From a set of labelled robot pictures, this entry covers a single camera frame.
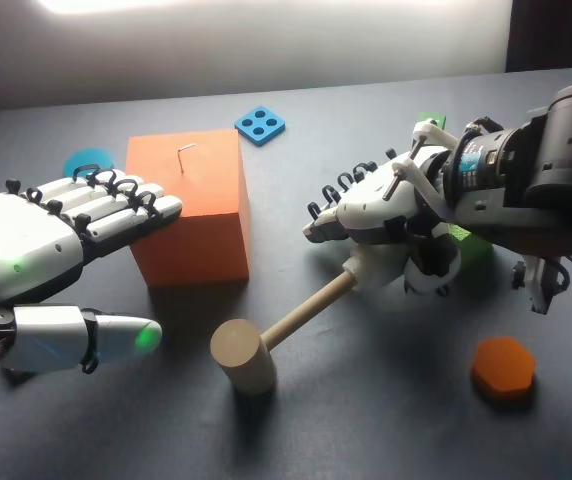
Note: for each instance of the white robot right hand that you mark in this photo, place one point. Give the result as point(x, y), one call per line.
point(376, 200)

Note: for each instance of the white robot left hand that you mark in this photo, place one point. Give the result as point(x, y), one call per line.
point(16, 235)

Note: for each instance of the wooden mallet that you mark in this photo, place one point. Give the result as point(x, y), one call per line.
point(306, 310)

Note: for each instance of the thin metal nail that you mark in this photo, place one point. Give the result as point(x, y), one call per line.
point(181, 162)

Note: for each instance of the large orange foam cube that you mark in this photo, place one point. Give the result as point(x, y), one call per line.
point(201, 245)

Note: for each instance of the small green cube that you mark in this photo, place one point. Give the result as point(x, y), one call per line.
point(438, 120)

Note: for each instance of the blue round disc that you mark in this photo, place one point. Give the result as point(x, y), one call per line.
point(86, 157)

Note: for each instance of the blue square block, four holes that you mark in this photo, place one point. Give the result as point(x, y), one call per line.
point(260, 122)

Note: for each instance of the orange hexagon block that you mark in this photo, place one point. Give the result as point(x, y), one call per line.
point(501, 365)

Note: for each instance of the large green textured cube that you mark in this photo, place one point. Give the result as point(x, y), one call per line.
point(476, 250)

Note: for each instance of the grey table cloth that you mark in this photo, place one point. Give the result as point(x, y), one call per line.
point(366, 425)

